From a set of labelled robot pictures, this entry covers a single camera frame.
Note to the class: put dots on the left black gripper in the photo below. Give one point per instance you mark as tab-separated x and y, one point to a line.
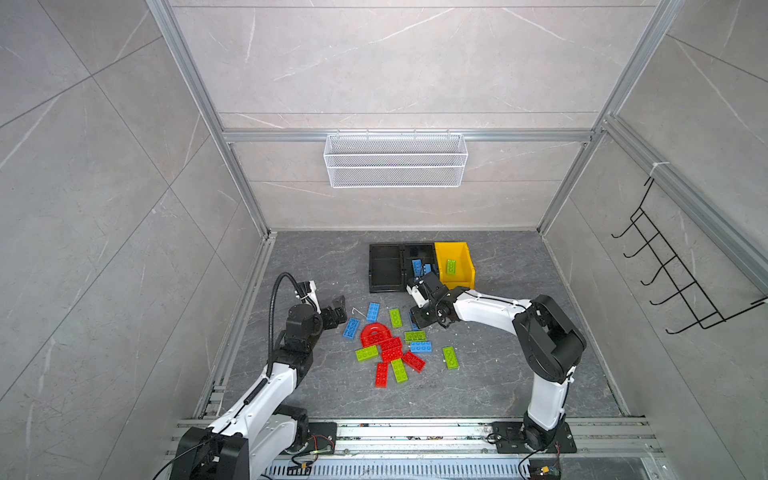
338	310

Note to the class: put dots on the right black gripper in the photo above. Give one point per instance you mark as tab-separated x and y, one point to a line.
417	319

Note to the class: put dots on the yellow plastic bin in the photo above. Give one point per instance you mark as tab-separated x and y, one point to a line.
466	272

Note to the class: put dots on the black bin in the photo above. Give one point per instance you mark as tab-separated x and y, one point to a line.
426	252
386	271

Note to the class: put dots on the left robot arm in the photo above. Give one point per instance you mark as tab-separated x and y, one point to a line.
244	441

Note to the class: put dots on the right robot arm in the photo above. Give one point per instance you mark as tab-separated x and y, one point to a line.
551	343

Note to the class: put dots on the red arch lego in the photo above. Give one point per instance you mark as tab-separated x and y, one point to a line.
374	334

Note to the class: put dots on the red lego lower right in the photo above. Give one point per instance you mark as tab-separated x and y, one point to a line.
413	361

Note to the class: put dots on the red lego block center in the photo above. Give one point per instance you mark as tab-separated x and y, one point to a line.
391	349

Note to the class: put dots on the red lego lower left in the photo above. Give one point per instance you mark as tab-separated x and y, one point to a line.
381	375

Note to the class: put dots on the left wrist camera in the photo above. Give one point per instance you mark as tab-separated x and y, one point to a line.
306	293

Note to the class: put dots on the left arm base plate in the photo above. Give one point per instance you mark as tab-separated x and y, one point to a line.
315	438

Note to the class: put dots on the white wire mesh basket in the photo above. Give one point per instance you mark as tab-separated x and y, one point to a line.
395	160

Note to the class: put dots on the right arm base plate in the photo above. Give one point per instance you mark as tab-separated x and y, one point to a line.
520	438

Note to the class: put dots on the black wire hook rack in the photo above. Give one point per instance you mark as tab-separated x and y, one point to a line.
686	287

